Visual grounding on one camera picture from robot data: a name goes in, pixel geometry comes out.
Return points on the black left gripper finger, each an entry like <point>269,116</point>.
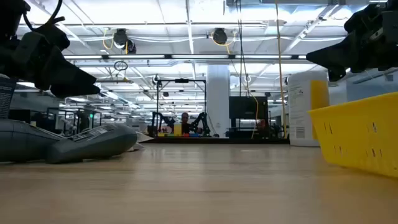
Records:
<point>68,71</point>
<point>77,91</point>

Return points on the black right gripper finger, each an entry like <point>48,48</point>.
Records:
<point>332,56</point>
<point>337,74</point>

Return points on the grey oval plastic case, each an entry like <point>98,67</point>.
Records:
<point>93,141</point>
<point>21,140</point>

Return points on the white yellow wipes canister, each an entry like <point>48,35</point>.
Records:
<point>303,105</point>

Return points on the yellow plastic basket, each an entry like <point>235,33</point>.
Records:
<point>360,133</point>

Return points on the small black ceiling reel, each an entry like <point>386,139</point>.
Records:
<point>155,79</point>

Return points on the black monitor screen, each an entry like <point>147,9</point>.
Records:
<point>248,107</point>

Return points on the small yellow box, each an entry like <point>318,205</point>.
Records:
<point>178,129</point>

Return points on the person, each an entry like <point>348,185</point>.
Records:
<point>185,123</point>

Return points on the white building pillar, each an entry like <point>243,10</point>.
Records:
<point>218,99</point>

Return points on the long ceiling light strip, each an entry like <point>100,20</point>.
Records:
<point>199,56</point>

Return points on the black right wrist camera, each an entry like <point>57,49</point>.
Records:
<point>362,18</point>

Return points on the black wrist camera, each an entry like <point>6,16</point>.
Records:
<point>362,18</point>
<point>56,35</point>

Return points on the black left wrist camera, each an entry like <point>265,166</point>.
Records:
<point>56,35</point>

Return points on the black metal table frame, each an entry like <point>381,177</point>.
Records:
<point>217,140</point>

